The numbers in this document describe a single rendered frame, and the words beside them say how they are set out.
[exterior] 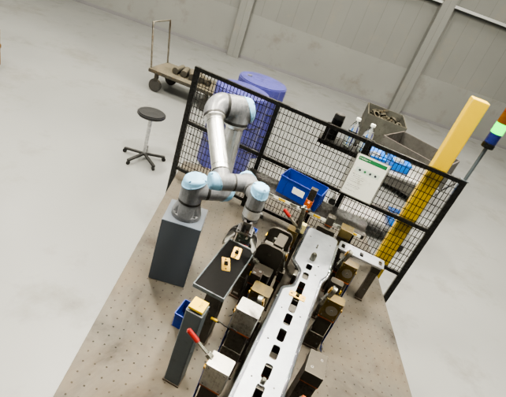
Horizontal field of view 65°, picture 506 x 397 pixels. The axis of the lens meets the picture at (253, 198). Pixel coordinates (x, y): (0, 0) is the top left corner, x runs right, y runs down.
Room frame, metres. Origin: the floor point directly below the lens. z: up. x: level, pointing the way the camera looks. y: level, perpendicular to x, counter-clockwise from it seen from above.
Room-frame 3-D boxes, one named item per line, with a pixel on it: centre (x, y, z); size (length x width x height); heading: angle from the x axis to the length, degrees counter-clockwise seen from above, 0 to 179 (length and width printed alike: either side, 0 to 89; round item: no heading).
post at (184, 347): (1.07, 0.05, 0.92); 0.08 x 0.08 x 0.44; 80
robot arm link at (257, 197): (1.42, -0.01, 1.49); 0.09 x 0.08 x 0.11; 31
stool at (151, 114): (3.97, 1.34, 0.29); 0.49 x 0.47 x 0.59; 104
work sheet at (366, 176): (2.48, -0.65, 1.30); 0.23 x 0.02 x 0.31; 80
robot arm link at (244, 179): (1.50, 0.05, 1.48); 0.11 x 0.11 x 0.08; 31
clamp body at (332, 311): (1.52, -0.56, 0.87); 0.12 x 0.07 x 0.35; 80
